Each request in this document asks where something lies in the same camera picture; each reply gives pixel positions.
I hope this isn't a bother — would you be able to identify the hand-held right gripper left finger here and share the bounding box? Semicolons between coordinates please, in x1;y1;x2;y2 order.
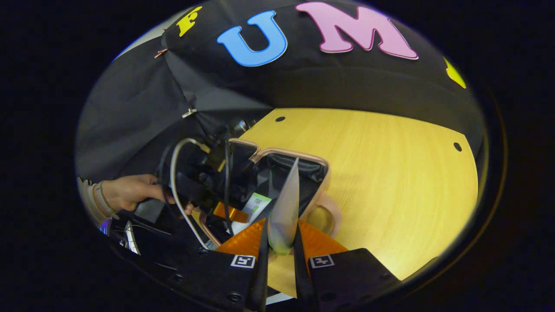
171;218;269;312

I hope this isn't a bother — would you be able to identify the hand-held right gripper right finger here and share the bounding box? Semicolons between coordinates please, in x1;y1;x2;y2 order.
293;219;402;312

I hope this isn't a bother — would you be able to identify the white green-label product box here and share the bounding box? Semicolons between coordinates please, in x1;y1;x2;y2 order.
230;193;273;234

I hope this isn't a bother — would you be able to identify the black backdrop cloth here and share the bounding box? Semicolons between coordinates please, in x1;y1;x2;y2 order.
75;0;486;182

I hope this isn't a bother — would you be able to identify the white cable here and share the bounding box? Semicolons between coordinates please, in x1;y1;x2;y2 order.
169;138;214;252

